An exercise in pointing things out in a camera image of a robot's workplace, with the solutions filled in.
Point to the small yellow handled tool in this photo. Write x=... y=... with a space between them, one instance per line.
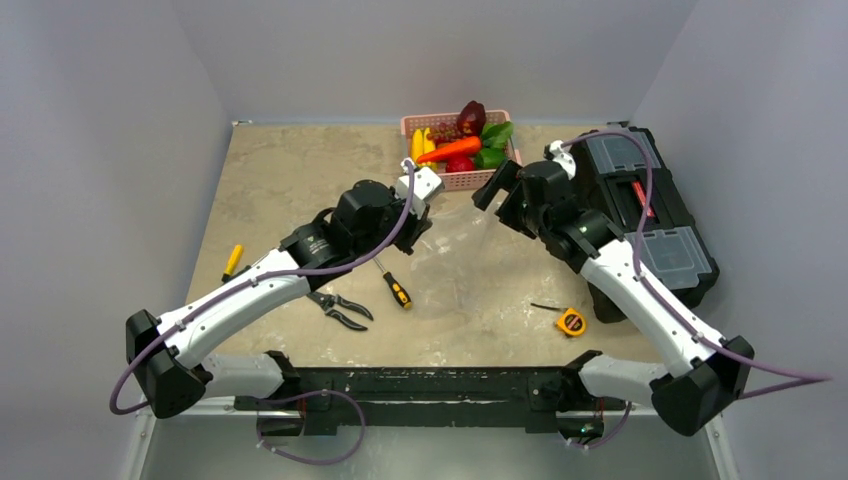
x=232 y=263

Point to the yellow toy banana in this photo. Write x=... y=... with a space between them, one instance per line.
x=416 y=146
x=429 y=146

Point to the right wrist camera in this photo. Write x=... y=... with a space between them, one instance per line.
x=558 y=151

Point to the pink plastic basket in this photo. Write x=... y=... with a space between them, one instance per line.
x=470 y=180

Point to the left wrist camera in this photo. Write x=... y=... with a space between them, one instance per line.
x=424 y=183

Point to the green toy bell pepper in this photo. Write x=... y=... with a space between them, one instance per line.
x=489 y=158

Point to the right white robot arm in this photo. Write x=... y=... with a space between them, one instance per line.
x=701 y=372

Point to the black yellow screwdriver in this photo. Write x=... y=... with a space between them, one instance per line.
x=398 y=292

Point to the clear zip top bag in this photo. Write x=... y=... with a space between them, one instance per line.
x=468 y=264

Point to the red toy pomegranate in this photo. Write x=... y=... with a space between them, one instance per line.
x=459 y=164

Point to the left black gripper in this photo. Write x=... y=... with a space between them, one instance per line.
x=416 y=226

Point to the purple toy grapes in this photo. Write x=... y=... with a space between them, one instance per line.
x=443 y=133

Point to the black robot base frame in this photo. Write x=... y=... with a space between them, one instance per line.
x=319 y=400

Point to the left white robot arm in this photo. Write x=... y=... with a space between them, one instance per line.
x=172 y=356

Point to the black pliers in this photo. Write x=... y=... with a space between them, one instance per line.
x=332 y=305

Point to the black tool box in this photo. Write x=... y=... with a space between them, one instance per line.
x=612 y=177

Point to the dark red toy apple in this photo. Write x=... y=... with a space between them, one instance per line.
x=471 y=119

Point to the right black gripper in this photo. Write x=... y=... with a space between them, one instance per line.
x=506 y=208

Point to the orange toy carrot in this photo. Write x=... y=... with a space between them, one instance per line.
x=495 y=136

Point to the yellow tape measure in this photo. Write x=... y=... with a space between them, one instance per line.
x=569 y=321

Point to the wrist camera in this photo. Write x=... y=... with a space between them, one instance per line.
x=558 y=151
x=424 y=183

